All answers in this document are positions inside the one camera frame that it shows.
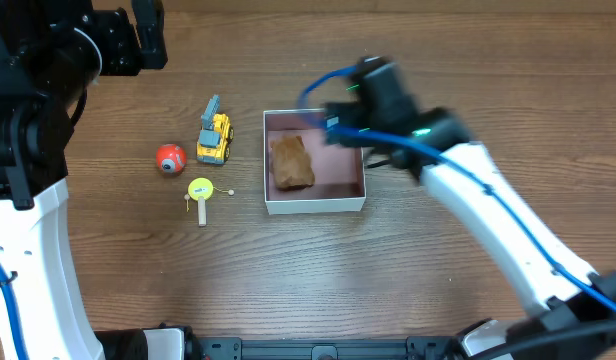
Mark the red ball with eye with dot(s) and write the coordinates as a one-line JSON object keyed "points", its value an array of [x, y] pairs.
{"points": [[171, 158]]}

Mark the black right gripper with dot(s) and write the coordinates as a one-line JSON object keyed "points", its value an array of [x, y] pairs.
{"points": [[345, 125]]}

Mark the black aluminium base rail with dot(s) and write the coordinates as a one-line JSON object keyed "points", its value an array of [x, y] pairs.
{"points": [[411, 348]]}

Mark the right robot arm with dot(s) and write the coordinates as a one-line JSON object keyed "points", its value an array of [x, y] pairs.
{"points": [[570, 308]]}

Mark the white box with pink interior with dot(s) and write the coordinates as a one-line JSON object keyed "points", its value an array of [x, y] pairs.
{"points": [[340, 174]]}

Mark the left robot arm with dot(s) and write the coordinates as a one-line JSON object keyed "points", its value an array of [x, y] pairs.
{"points": [[51, 52]]}

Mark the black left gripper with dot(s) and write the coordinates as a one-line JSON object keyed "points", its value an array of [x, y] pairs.
{"points": [[149, 34]]}

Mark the yellow toy construction truck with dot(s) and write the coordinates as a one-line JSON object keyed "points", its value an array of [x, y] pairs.
{"points": [[215, 136]]}

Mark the brown plush toy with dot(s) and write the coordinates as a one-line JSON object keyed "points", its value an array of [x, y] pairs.
{"points": [[291, 163]]}

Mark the yellow wooden rattle drum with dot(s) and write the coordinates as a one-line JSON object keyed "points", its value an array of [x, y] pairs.
{"points": [[200, 190]]}

